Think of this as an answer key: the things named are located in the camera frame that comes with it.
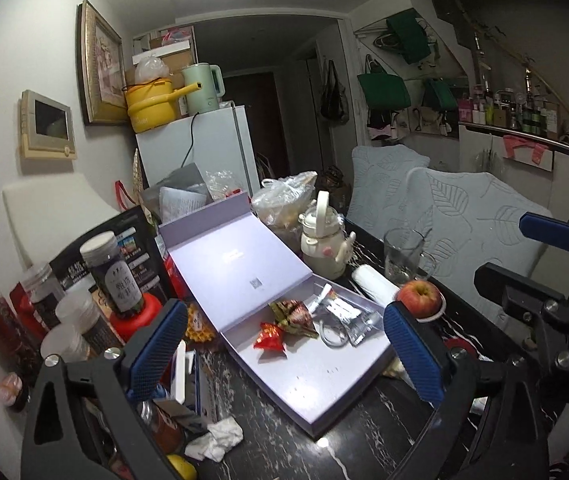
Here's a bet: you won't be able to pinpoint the yellow cooking pot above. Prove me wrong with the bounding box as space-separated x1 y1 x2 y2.
124 78 200 133

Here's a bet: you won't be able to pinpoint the white cabinet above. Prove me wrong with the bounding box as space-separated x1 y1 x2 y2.
457 122 569 221

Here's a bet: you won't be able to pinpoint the plastic bag of food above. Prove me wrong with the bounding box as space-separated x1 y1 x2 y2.
250 171 318 228

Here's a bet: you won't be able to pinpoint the red bag handle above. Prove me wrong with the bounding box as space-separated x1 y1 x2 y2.
114 180 138 213

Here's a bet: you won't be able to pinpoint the red gold candy packet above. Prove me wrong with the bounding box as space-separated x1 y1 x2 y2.
253 322 285 353

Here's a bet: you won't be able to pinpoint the wall intercom panel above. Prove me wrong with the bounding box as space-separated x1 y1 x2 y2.
18 90 78 161

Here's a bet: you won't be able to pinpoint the group of spice jars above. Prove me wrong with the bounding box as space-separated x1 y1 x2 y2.
0 231 145 411

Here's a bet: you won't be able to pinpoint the black snack bag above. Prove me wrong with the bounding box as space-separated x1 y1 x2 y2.
49 205 175 301

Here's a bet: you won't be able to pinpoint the green-gold snack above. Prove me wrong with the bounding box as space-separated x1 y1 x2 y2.
267 299 315 336

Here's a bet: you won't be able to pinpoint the white ceramic teapot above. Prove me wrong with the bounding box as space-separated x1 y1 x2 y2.
299 190 358 281

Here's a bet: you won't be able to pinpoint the white refrigerator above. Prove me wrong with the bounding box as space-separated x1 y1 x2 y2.
135 105 260 201

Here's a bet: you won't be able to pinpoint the white paper roll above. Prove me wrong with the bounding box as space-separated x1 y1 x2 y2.
352 263 400 303

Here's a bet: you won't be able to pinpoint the clear crinkled plastic bag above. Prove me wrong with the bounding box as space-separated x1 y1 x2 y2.
204 170 241 202

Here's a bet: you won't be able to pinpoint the green electric kettle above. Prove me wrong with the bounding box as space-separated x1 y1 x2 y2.
181 62 225 117

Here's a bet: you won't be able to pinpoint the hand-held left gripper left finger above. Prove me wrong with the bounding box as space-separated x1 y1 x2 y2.
20 299 188 480

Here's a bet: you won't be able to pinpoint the cardboard boxes on refrigerator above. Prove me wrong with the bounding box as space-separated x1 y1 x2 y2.
132 27 198 81

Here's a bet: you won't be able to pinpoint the glass mug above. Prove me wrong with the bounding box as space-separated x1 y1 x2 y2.
383 228 438 285

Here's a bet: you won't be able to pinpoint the red plastic container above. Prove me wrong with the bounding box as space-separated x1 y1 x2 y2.
109 292 166 343

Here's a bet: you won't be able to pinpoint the crumpled white tissue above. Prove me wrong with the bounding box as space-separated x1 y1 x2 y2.
184 419 244 462

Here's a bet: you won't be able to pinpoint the row of cosmetic bottles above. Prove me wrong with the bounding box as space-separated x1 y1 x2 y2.
457 85 560 136

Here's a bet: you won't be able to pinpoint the lavender gift box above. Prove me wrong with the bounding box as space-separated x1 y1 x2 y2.
158 191 400 438

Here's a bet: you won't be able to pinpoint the clear bag in pot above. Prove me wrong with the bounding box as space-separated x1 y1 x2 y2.
134 55 171 85

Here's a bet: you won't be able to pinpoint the pink cloth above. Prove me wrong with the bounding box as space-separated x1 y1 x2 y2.
502 135 548 166

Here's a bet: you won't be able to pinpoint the light blue leaf cushion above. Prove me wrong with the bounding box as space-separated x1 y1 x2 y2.
347 145 430 233
405 167 553 306

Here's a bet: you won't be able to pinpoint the dark hanging bag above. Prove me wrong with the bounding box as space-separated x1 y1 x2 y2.
321 60 350 123

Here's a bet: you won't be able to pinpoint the yellow waffle snack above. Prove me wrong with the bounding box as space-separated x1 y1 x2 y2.
184 302 220 346

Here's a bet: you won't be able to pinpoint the white chair back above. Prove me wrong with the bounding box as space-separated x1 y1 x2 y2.
2 172 121 268

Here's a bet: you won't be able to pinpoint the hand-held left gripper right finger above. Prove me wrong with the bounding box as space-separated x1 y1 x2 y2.
383 301 548 480

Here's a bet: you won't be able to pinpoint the framed wall picture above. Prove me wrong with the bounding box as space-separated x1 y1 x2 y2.
77 0 130 126

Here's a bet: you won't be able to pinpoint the blue white carton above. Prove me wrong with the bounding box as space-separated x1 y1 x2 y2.
157 340 215 431

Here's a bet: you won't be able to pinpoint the grey paper bag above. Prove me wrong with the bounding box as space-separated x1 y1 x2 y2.
139 162 211 223

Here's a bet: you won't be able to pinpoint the white charging cable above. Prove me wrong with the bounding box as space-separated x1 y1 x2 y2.
319 320 351 348

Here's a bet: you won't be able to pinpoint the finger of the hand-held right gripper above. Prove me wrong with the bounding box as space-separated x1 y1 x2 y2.
473 262 569 323
519 212 569 263

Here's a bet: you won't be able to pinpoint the silver foil packet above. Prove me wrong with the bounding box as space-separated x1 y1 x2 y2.
309 284 385 346

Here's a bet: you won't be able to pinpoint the yellow green lemon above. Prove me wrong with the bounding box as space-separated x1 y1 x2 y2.
167 454 198 480

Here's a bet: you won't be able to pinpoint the red apple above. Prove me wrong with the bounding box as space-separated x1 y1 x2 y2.
397 280 441 318

